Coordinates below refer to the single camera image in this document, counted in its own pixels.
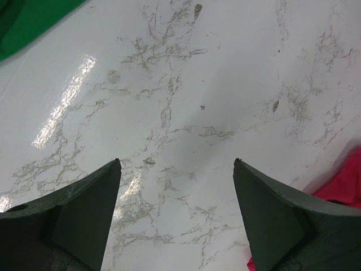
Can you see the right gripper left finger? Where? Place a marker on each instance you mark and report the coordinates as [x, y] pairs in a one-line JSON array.
[[67, 229]]

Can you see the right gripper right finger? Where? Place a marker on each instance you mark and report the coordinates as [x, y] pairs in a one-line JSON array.
[[293, 223]]

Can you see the green t shirt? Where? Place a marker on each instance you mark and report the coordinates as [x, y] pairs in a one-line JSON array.
[[23, 21]]

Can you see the red t shirt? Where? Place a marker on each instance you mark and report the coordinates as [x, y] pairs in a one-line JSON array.
[[338, 183]]

